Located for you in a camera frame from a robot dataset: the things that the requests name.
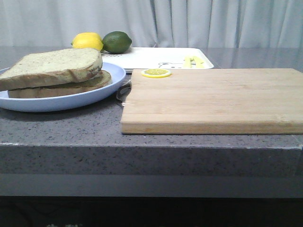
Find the light blue plate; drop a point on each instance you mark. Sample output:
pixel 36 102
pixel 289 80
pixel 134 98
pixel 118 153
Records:
pixel 59 103

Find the bread slice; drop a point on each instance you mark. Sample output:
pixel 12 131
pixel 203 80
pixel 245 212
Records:
pixel 102 79
pixel 52 68

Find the white rectangular tray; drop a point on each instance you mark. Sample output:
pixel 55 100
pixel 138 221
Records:
pixel 153 57

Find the yellow lemon slice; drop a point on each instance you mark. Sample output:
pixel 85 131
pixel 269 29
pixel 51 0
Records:
pixel 156 73

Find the yellow plastic fork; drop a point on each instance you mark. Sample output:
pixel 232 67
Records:
pixel 187 62

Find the yellow plastic knife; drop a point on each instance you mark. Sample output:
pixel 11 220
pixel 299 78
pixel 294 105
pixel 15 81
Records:
pixel 198 62

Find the green lime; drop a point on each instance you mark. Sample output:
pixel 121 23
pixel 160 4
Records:
pixel 116 42

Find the wooden cutting board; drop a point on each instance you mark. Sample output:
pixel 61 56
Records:
pixel 216 101

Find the grey curtain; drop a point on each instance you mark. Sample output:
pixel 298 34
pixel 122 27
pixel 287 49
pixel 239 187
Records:
pixel 155 23

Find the metal cutting board handle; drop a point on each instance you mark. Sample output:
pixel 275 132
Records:
pixel 123 92

